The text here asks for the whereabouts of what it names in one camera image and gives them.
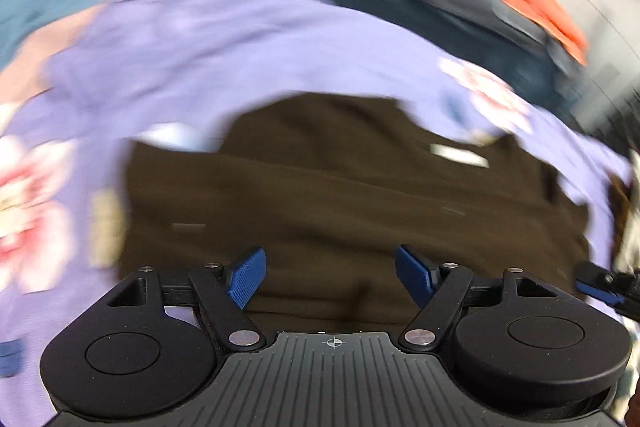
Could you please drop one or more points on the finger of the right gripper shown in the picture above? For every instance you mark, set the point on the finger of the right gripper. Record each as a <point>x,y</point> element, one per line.
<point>618,290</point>

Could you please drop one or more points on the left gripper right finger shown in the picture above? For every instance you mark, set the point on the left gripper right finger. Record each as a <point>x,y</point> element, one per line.
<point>438,291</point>

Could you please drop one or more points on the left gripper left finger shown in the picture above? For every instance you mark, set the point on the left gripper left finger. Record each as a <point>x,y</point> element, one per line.
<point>221,294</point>

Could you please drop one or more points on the dark brown sweater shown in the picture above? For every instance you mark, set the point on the dark brown sweater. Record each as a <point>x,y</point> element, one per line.
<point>329,186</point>

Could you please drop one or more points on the folded clothes pile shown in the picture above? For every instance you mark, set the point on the folded clothes pile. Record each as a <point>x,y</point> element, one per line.
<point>624,205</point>

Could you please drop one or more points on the purple floral bed sheet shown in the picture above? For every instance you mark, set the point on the purple floral bed sheet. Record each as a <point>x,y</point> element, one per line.
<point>126,69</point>

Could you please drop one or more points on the orange cloth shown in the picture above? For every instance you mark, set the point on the orange cloth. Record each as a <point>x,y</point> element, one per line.
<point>550,16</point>

